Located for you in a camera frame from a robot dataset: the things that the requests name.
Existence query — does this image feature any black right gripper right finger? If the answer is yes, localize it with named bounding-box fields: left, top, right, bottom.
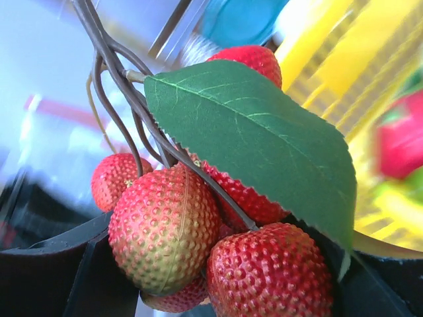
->
left=287, top=214, right=423, bottom=317

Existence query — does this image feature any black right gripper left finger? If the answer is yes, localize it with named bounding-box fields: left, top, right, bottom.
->
left=1, top=213, right=138, bottom=316

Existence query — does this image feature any orange-zipper clear bag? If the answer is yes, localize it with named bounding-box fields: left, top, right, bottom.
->
left=24, top=94, right=100, bottom=130

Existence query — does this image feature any red pomegranate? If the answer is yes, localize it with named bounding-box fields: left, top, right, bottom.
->
left=376, top=90, right=422, bottom=179

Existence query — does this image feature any yellow plastic basket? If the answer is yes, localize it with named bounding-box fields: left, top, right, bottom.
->
left=276, top=1, right=422, bottom=252

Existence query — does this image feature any metal dish rack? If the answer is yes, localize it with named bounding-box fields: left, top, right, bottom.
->
left=145, top=0, right=220, bottom=68

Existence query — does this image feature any teal scalloped plate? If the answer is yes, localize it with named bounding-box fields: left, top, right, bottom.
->
left=200, top=0, right=288, bottom=48

